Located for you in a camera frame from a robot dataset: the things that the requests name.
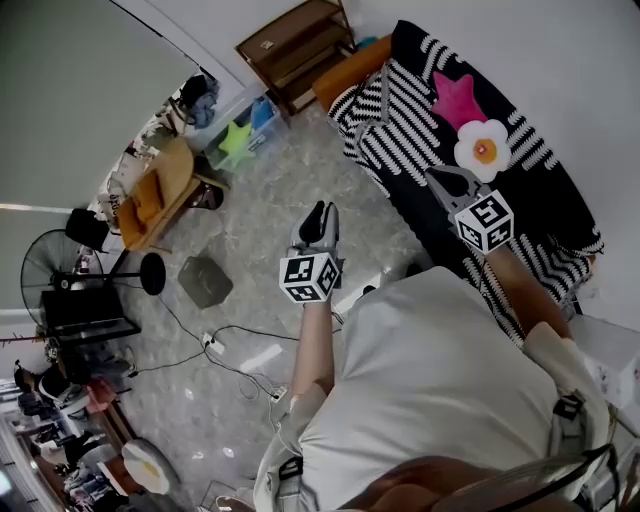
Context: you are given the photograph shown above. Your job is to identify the clear plastic storage box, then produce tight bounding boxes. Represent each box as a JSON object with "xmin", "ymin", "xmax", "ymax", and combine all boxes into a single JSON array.
[{"xmin": 202, "ymin": 91, "xmax": 291, "ymax": 177}]

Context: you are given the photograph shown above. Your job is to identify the person's white shirt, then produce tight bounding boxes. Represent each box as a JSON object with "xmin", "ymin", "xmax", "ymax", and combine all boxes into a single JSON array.
[{"xmin": 252, "ymin": 264, "xmax": 612, "ymax": 512}]

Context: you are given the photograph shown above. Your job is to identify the blue plush pillow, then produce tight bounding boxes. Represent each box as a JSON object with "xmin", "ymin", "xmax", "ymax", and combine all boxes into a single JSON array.
[{"xmin": 249, "ymin": 97, "xmax": 276, "ymax": 132}]

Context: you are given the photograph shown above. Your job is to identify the black power cable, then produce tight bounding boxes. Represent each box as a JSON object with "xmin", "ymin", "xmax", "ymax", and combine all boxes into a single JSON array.
[{"xmin": 128, "ymin": 294, "xmax": 301, "ymax": 379}]

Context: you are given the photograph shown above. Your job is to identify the pink star pillow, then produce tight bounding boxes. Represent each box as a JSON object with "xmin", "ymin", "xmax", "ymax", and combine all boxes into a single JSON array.
[{"xmin": 430, "ymin": 71, "xmax": 489, "ymax": 130}]

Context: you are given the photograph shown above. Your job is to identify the wooden shelf rack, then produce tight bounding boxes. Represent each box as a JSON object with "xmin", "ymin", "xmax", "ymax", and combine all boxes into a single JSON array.
[{"xmin": 234, "ymin": 0, "xmax": 357, "ymax": 117}]

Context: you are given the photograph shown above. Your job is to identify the pile of dark clothes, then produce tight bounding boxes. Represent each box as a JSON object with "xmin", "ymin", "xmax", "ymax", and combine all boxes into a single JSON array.
[{"xmin": 177, "ymin": 74, "xmax": 221, "ymax": 129}]

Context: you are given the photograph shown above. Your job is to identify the person's eyeglasses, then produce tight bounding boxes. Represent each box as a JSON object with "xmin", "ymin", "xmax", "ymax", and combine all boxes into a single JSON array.
[{"xmin": 439, "ymin": 442, "xmax": 621, "ymax": 512}]

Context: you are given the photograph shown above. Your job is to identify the person's face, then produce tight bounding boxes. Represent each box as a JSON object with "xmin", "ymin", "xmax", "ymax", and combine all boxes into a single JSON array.
[{"xmin": 344, "ymin": 454, "xmax": 501, "ymax": 512}]

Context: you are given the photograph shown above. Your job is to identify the person's left forearm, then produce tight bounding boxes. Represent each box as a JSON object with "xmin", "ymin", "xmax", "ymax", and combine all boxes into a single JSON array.
[{"xmin": 288, "ymin": 299, "xmax": 337, "ymax": 400}]

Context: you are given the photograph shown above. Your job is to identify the light wooden chair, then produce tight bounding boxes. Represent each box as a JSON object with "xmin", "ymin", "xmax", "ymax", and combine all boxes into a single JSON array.
[{"xmin": 115, "ymin": 137, "xmax": 231, "ymax": 254}]

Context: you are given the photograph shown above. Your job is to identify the black side table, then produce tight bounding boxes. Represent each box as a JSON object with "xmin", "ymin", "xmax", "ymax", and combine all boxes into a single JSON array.
[{"xmin": 39, "ymin": 287, "xmax": 142, "ymax": 344}]

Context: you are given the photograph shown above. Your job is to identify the white flower pillow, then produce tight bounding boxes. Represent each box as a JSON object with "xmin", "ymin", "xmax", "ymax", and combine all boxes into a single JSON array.
[{"xmin": 453, "ymin": 118, "xmax": 512, "ymax": 184}]

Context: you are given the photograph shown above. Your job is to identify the mustard chair pad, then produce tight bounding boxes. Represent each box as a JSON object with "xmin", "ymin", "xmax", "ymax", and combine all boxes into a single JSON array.
[{"xmin": 119, "ymin": 169, "xmax": 167, "ymax": 236}]

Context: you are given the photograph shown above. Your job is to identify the dark grey square box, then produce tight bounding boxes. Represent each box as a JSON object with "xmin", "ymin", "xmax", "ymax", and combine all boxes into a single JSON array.
[{"xmin": 177, "ymin": 255, "xmax": 235, "ymax": 310}]

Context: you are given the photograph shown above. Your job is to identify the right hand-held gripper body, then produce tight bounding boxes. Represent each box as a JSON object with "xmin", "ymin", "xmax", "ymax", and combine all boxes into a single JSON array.
[{"xmin": 446, "ymin": 185, "xmax": 515, "ymax": 255}]

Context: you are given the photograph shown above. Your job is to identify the round fried egg pillow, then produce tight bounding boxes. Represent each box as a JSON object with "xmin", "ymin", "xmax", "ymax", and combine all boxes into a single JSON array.
[{"xmin": 121, "ymin": 439, "xmax": 171, "ymax": 496}]

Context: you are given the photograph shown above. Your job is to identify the grey roller blind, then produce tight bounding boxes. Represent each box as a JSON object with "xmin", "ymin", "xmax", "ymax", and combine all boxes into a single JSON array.
[{"xmin": 0, "ymin": 0, "xmax": 200, "ymax": 211}]

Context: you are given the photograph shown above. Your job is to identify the black white striped sofa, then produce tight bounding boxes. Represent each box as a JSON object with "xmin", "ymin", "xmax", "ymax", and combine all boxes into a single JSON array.
[{"xmin": 327, "ymin": 19, "xmax": 606, "ymax": 349}]

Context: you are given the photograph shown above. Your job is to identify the black standing fan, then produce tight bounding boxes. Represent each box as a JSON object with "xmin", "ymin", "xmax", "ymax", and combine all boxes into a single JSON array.
[{"xmin": 19, "ymin": 228, "xmax": 167, "ymax": 329}]

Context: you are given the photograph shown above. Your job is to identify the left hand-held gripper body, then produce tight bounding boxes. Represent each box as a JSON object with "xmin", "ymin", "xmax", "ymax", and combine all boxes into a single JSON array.
[{"xmin": 278, "ymin": 238, "xmax": 347, "ymax": 305}]

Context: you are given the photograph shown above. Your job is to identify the white printed tote bag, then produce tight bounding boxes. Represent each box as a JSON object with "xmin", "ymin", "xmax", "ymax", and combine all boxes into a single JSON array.
[{"xmin": 97, "ymin": 179, "xmax": 126, "ymax": 231}]

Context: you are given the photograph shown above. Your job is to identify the black bag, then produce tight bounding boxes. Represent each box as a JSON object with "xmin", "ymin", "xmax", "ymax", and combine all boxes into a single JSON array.
[{"xmin": 64, "ymin": 208, "xmax": 110, "ymax": 251}]

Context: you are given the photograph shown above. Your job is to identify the clutter of household items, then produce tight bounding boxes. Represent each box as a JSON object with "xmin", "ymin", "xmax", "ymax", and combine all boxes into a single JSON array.
[{"xmin": 0, "ymin": 339, "xmax": 132, "ymax": 512}]

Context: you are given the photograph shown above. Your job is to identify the person's right forearm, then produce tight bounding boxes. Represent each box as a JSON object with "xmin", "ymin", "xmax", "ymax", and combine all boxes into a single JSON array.
[{"xmin": 486, "ymin": 246, "xmax": 575, "ymax": 342}]

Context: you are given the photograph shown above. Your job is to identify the grey harness strap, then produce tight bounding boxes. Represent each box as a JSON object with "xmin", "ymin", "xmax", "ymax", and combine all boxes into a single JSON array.
[
  {"xmin": 552, "ymin": 393, "xmax": 587, "ymax": 457},
  {"xmin": 276, "ymin": 454, "xmax": 305, "ymax": 512}
]

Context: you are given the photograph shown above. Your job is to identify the green star plush pillow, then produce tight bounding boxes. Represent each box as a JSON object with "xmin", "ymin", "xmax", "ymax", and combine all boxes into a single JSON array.
[{"xmin": 218, "ymin": 119, "xmax": 257, "ymax": 164}]

